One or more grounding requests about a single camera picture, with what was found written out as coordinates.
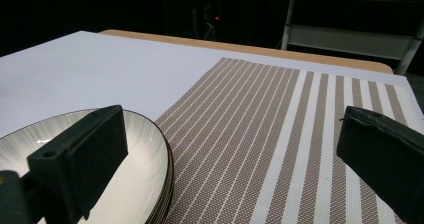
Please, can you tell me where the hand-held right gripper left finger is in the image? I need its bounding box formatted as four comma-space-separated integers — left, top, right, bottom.
19, 104, 129, 224

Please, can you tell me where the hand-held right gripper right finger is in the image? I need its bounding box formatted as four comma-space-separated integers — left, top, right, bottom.
336, 105, 424, 224

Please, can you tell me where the white plate with dark rim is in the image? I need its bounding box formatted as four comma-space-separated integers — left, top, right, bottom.
0, 108, 172, 224
144, 140, 175, 224

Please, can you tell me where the white board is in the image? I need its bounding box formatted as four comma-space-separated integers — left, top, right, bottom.
0, 30, 424, 140

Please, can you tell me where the brown white striped placemat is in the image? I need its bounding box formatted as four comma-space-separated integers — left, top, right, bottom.
154, 57, 424, 224

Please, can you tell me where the wooden table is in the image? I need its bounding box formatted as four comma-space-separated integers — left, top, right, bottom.
99, 29, 394, 75

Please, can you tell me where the black device with red light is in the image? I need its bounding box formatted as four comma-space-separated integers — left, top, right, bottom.
191, 3, 224, 40

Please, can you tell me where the white metal frame desk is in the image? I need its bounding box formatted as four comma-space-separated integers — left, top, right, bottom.
281, 0, 424, 76

